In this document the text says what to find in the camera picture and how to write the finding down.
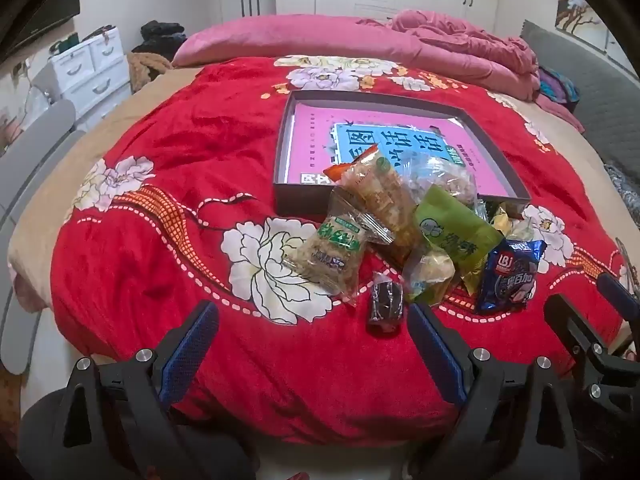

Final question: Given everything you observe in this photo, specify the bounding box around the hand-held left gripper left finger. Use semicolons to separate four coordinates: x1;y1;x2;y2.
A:
62;301;220;453

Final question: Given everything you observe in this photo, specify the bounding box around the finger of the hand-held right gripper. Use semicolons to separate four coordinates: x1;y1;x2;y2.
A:
545;294;640;406
597;272;640;318

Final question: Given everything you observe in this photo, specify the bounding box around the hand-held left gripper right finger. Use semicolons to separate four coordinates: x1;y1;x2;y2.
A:
410;304;581;456

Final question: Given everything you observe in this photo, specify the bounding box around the dark jelly snack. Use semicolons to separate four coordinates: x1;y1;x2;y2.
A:
366;272;406;336

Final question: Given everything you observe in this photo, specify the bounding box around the blue biscuit packet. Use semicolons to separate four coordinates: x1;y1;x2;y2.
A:
474;239;548;316

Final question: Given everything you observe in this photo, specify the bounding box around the clear packet with yellow snack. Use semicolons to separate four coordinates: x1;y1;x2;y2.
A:
402;247;468;306

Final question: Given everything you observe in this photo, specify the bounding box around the green snack packet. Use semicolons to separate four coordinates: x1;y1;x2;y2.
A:
414;185;505;293

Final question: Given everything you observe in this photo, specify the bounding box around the clear packet with green label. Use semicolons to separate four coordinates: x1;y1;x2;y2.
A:
281;189;396;308

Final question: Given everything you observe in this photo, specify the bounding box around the orange clear snack packet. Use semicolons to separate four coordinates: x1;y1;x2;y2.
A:
327;150;421;261

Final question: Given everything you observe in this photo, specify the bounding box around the clear bag of round pastry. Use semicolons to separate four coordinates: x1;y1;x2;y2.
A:
400;152;488;211

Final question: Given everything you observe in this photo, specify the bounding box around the grey shallow cardboard box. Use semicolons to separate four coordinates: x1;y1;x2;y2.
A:
272;90;532;221

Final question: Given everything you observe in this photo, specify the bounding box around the grey patterned cloth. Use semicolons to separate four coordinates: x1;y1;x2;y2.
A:
602;160;640;211

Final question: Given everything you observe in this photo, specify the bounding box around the red floral blanket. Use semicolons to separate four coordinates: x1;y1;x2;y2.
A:
50;55;631;448

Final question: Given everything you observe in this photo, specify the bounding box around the grey quilted headboard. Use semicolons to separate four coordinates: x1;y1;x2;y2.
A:
520;20;640;166

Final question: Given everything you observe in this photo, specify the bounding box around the beige bed sheet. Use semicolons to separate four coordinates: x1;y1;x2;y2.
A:
7;67;640;311

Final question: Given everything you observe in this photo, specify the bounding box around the colourful striped cloth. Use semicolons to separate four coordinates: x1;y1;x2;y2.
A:
537;66;581;106

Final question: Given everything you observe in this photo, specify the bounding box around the grey chair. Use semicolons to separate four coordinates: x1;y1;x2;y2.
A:
0;100;88;376

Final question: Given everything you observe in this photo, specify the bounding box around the brown fuzzy blanket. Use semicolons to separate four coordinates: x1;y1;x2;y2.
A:
126;51;173;93

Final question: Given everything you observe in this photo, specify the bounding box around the pink quilt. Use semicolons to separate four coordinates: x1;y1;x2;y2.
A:
357;9;542;102

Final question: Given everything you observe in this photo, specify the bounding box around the white drawer cabinet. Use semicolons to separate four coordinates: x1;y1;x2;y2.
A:
47;27;132;128

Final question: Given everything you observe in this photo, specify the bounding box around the pink pillow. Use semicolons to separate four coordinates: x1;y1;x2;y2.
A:
171;14;401;68

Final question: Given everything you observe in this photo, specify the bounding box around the black clothes pile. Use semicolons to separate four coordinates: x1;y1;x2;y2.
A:
132;20;187;56

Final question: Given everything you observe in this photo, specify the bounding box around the black television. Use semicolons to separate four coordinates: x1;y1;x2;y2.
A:
0;0;81;56

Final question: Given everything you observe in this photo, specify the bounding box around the flower wall painting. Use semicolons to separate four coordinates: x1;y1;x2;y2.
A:
555;0;613;53

